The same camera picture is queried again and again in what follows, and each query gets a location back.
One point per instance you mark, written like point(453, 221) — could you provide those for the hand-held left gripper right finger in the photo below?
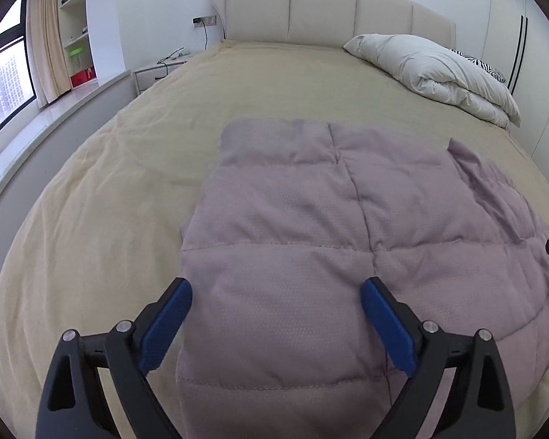
point(389, 324)

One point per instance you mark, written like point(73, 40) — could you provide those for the cream padded headboard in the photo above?
point(325, 9)

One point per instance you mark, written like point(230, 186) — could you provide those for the white built-in shelf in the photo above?
point(75, 13)

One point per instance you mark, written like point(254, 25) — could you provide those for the bed with beige cover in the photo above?
point(164, 123)

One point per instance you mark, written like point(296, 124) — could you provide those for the zebra striped pillow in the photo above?
point(487, 68)

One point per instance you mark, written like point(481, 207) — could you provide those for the folded white duvet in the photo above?
point(430, 68)

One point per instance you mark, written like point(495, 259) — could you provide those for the white wardrobe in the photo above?
point(540, 55)

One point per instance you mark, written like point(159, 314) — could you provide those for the white nightstand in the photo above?
point(151, 75)

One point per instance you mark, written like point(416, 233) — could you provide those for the red box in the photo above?
point(82, 77)

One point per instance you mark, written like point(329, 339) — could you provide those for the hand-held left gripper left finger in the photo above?
point(164, 329)

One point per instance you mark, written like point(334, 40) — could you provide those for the black framed window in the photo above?
point(9, 82)

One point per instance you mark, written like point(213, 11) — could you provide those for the wall socket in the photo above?
point(204, 20)

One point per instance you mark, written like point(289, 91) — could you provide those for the beige curtain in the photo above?
point(48, 41)

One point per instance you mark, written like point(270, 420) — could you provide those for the mauve hooded puffer coat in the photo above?
point(302, 238)

